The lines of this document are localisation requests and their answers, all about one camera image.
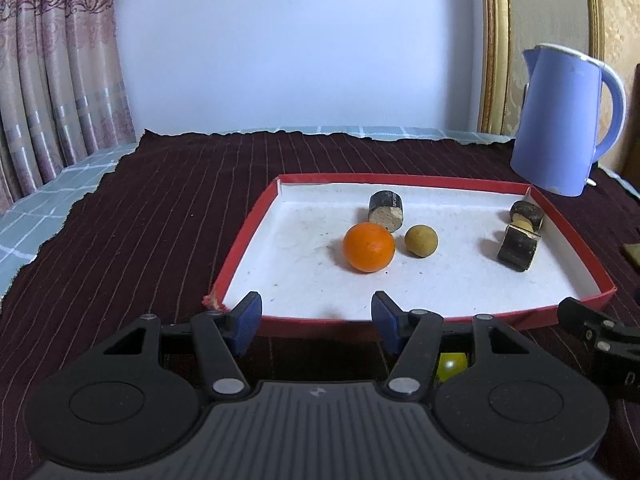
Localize dark red striped tablecloth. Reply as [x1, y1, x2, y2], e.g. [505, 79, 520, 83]
[0, 129, 640, 480]

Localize orange tangerine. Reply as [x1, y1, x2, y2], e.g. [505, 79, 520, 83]
[342, 222, 396, 275]

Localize gold wall moulding strip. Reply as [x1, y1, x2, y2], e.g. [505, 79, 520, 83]
[582, 0, 609, 61]
[477, 0, 514, 136]

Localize blue electric kettle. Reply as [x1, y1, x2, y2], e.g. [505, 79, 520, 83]
[510, 43, 627, 197]

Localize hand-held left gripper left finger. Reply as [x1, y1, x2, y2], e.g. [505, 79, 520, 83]
[100, 291, 263, 402]

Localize pink patterned curtain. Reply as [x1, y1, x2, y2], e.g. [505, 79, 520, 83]
[0, 0, 138, 213]

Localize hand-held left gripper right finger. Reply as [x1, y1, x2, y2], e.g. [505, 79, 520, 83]
[371, 291, 533, 402]

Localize red cardboard box tray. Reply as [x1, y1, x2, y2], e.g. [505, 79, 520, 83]
[201, 173, 617, 336]

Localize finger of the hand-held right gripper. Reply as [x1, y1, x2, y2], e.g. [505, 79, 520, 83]
[557, 297, 640, 357]

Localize yellow-green tangerine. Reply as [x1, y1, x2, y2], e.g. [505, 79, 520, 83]
[436, 352, 470, 383]

